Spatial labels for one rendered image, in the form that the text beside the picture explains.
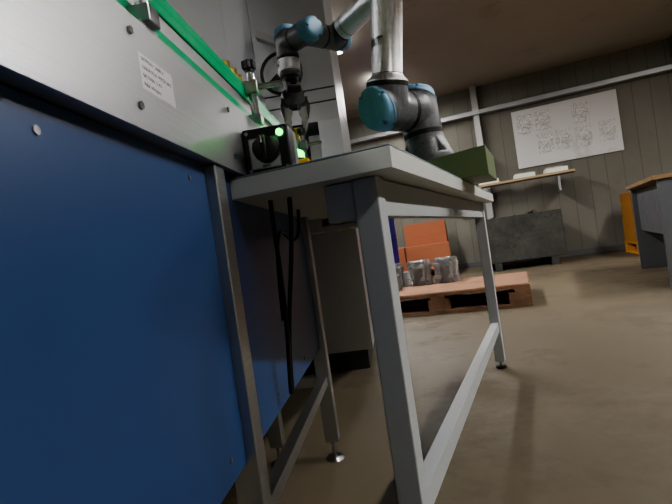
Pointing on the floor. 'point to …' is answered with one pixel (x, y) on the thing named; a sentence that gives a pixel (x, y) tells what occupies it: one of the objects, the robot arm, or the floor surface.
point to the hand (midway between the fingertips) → (298, 130)
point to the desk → (653, 220)
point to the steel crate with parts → (526, 237)
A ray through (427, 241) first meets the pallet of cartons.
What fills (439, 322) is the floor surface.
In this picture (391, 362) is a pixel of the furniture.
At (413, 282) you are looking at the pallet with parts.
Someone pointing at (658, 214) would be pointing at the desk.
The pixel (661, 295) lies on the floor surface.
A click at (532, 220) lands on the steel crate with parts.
